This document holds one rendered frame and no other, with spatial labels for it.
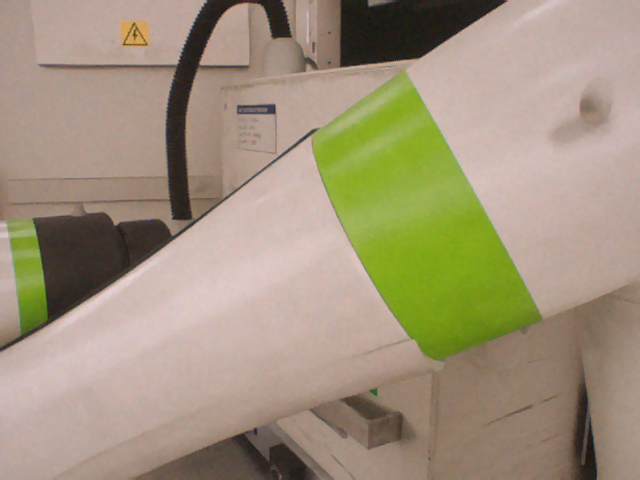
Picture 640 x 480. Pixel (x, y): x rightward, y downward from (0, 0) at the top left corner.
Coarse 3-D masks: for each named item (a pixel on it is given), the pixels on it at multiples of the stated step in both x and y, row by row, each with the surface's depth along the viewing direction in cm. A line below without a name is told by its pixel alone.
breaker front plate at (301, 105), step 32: (224, 96) 86; (256, 96) 77; (288, 96) 69; (320, 96) 63; (352, 96) 58; (224, 128) 87; (288, 128) 70; (224, 160) 88; (256, 160) 79; (224, 192) 90; (416, 384) 54; (288, 416) 79; (320, 416) 71; (416, 416) 55; (320, 448) 72; (352, 448) 66; (384, 448) 60; (416, 448) 55
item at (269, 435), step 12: (252, 432) 88; (264, 432) 84; (276, 432) 80; (252, 444) 88; (264, 444) 84; (276, 444) 81; (288, 444) 78; (264, 456) 85; (300, 456) 75; (312, 468) 72
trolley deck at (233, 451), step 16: (208, 448) 91; (224, 448) 91; (240, 448) 91; (256, 448) 91; (176, 464) 87; (192, 464) 87; (208, 464) 87; (224, 464) 87; (240, 464) 87; (256, 464) 87
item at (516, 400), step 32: (384, 64) 53; (544, 320) 58; (480, 352) 54; (512, 352) 56; (544, 352) 59; (576, 352) 62; (448, 384) 53; (480, 384) 55; (512, 384) 57; (544, 384) 60; (576, 384) 63; (448, 416) 54; (480, 416) 56; (512, 416) 58; (544, 416) 61; (576, 416) 64; (448, 448) 54; (480, 448) 57; (512, 448) 59; (544, 448) 62; (576, 448) 65
